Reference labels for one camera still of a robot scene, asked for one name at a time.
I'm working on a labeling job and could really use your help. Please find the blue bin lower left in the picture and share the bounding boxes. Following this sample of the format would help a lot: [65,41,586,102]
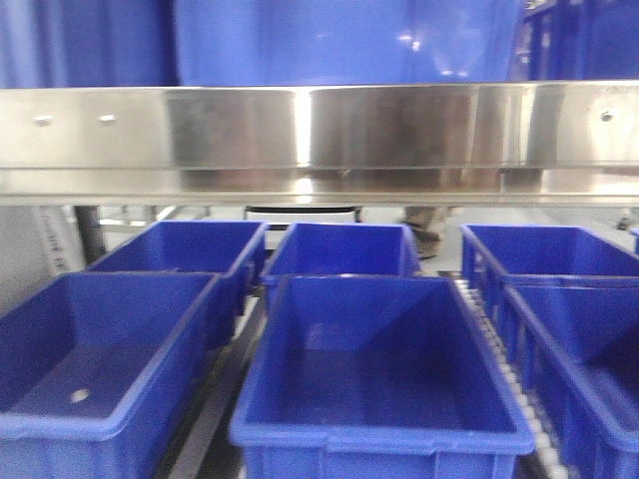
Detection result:
[1,272,216,478]

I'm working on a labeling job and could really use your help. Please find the white roller track right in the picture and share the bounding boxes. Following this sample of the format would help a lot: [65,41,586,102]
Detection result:
[451,271,569,478]

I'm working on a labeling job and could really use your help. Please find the person legs in background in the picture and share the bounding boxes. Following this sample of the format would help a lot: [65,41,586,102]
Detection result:
[403,207,452,259]

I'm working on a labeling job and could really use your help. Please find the blue bin rear right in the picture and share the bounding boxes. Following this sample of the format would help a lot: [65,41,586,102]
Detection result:
[460,224,638,320]

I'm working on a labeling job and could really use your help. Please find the blue bin lower center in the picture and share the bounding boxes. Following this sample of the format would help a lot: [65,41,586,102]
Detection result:
[230,276,535,478]

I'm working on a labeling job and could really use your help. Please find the blue bin rear left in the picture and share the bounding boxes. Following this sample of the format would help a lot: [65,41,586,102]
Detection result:
[88,220,268,315]

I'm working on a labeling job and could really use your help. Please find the large blue crate left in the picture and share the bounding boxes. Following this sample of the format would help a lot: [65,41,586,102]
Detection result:
[1,1,178,88]

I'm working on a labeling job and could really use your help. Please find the blue bin lower right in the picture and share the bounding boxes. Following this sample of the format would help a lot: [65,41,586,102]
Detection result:
[503,285,638,478]

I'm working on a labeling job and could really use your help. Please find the blue bin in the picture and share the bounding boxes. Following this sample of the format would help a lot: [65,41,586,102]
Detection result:
[460,224,638,320]
[88,220,268,315]
[230,276,535,478]
[1,272,216,478]
[503,285,638,478]
[262,223,420,285]

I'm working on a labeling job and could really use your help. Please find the stainless steel front rail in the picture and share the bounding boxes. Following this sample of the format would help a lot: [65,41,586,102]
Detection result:
[1,81,638,207]

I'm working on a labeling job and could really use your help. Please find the blue bin rear center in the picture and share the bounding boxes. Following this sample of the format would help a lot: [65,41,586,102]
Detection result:
[262,223,420,285]

